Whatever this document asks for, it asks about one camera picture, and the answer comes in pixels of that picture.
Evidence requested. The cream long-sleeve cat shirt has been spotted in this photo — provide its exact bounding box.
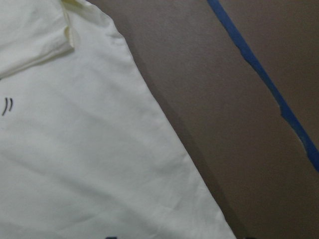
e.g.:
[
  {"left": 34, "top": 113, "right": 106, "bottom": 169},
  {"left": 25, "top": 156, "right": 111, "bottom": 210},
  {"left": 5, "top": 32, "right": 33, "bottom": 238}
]
[{"left": 0, "top": 0, "right": 235, "bottom": 239}]

